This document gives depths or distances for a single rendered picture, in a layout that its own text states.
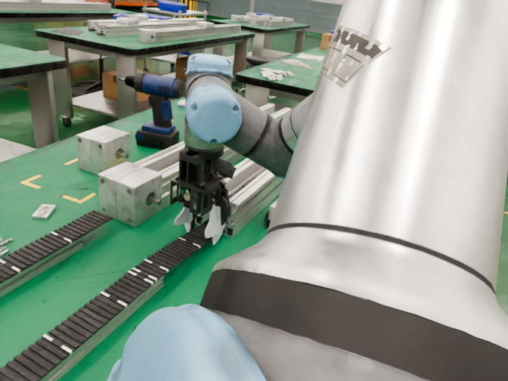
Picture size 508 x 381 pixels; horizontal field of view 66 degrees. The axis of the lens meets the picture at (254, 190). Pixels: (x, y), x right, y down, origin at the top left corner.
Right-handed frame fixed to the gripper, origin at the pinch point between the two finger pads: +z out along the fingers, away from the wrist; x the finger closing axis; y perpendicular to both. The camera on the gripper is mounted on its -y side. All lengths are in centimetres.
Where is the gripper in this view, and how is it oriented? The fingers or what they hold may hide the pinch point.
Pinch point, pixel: (203, 232)
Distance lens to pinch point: 81.9
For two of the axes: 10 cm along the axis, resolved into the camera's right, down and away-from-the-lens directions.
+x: 8.9, 3.0, -3.4
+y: -4.4, 3.6, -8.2
